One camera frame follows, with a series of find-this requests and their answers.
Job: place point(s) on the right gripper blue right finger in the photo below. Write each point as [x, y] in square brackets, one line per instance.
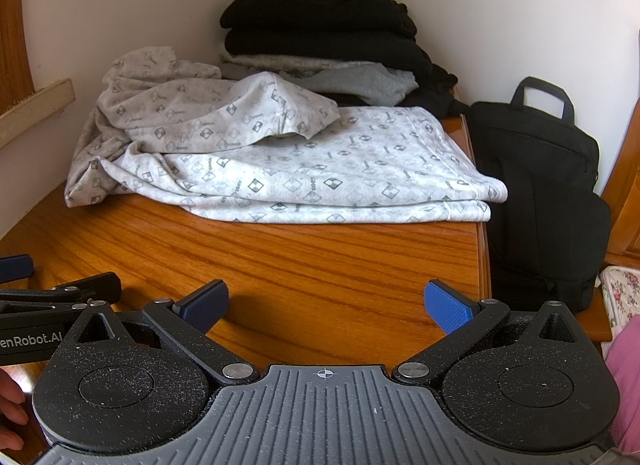
[448, 308]

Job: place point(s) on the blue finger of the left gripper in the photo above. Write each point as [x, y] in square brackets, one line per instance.
[105, 286]
[15, 267]

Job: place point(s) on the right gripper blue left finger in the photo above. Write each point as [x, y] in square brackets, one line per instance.
[205, 306]

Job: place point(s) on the white patterned pajama garment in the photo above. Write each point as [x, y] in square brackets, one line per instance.
[154, 102]

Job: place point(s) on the grey folded clothes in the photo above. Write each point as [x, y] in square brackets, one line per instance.
[370, 81]

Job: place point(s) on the black clothes pile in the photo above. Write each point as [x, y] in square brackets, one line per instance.
[343, 30]

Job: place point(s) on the person's left hand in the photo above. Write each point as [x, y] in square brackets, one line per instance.
[11, 405]

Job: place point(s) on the black laptop bag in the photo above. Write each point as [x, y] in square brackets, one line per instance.
[547, 240]

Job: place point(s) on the wooden ledge strip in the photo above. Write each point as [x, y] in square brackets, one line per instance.
[36, 108]

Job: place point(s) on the floral fabric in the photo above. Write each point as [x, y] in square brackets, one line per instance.
[620, 288]

